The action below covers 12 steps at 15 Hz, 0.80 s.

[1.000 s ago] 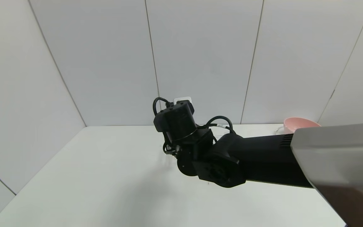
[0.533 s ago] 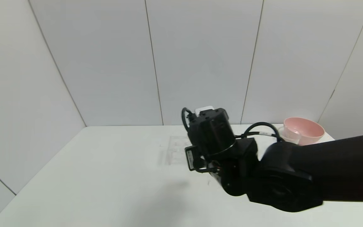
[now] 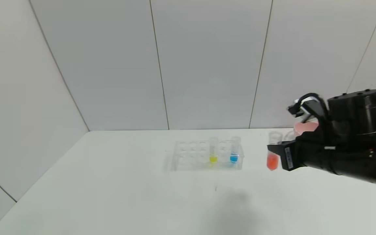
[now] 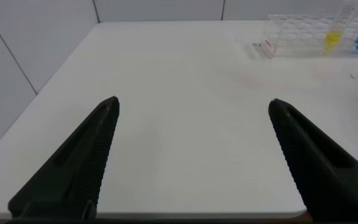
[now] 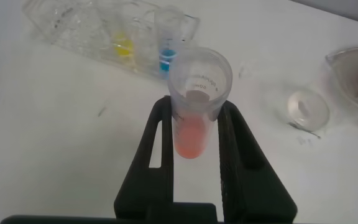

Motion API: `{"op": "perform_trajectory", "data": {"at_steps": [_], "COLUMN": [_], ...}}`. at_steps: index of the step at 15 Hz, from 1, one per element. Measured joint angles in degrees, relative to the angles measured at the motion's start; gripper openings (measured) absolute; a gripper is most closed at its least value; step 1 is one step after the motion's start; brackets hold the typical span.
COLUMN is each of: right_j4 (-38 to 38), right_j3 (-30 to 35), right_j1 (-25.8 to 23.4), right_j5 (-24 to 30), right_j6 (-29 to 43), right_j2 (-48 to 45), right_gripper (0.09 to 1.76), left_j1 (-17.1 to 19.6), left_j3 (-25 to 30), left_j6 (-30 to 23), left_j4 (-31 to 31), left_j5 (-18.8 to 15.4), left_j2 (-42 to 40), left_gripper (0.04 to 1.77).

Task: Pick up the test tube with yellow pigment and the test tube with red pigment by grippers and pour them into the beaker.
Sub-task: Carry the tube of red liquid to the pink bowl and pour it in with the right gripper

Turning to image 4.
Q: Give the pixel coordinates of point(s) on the clear acrylic test tube rack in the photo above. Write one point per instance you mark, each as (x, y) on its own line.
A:
(297, 37)

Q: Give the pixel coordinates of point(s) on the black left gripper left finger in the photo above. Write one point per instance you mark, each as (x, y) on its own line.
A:
(73, 174)

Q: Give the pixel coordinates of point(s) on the test tube with yellow pigment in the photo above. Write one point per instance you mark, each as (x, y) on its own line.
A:
(333, 38)

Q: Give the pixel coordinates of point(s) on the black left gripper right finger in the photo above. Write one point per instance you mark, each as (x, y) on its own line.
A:
(328, 174)

